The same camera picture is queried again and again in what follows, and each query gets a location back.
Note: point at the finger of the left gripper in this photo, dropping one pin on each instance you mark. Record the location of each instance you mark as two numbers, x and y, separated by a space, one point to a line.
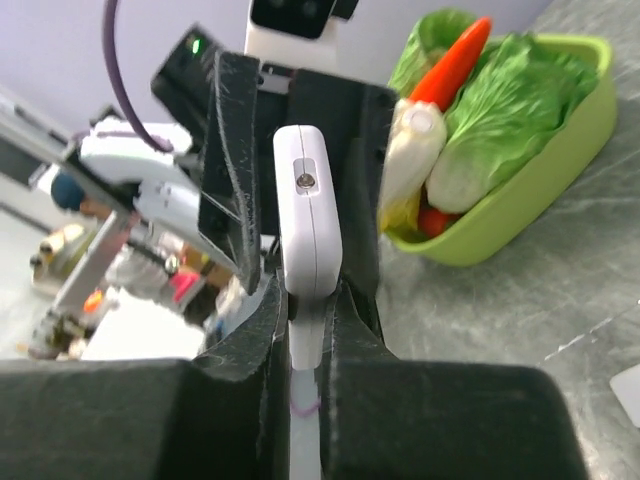
359 180
229 189

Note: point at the green lettuce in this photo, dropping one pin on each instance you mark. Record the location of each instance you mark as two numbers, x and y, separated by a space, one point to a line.
520 96

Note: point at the white battery cover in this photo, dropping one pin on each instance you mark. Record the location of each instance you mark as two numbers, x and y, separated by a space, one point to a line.
626 387

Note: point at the red tomato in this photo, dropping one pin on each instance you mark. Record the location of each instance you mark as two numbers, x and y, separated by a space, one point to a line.
432 222

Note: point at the orange carrot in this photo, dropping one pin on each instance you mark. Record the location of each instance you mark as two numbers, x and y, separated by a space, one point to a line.
440 85

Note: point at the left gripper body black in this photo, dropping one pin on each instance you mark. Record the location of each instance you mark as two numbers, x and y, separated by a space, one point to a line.
343 109

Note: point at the napa cabbage yellow white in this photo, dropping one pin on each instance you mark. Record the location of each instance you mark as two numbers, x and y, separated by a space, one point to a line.
417 136

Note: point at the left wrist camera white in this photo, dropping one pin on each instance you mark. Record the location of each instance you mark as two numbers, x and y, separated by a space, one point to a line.
296 33

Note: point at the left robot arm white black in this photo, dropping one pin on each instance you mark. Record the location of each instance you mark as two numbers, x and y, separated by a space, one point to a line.
258 148

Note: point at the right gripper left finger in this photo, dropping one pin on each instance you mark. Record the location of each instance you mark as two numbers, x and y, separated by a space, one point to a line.
219 416

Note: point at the green plastic basket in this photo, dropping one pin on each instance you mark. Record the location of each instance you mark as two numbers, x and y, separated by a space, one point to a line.
506 211

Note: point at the white remote control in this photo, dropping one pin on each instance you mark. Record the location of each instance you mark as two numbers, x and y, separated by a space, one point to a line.
310 236

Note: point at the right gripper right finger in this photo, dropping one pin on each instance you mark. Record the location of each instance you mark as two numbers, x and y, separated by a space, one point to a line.
387 418

